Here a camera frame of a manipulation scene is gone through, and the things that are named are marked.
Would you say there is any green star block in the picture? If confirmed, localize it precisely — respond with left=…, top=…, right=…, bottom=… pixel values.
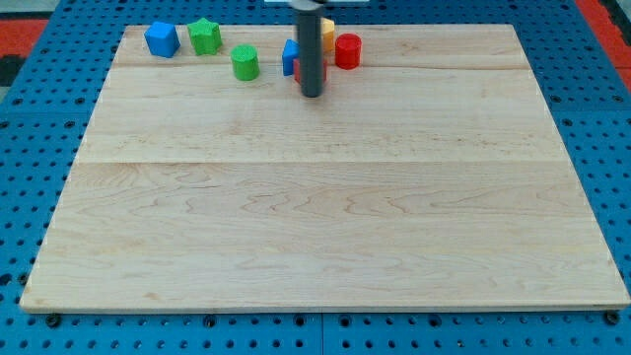
left=186, top=18, right=223, bottom=55

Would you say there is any blue triangle block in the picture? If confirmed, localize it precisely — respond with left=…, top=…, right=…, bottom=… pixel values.
left=282, top=38, right=300, bottom=76

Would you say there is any green cylinder block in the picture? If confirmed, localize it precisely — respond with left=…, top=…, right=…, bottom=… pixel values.
left=231, top=43, right=260, bottom=81

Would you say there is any red cylinder block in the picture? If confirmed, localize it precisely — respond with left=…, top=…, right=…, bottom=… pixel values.
left=335, top=34, right=362, bottom=70

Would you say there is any yellow block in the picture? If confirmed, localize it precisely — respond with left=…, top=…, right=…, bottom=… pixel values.
left=320, top=18, right=335, bottom=53

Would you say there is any blue cube block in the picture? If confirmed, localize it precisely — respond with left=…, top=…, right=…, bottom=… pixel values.
left=144, top=22, right=180, bottom=58

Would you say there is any red star block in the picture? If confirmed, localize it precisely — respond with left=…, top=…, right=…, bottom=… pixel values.
left=293, top=58, right=327, bottom=84

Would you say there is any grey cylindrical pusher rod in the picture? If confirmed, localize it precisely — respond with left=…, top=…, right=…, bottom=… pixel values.
left=290, top=0, right=324, bottom=99

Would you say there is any light wooden board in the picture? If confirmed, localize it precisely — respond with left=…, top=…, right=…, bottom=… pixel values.
left=20, top=25, right=630, bottom=315

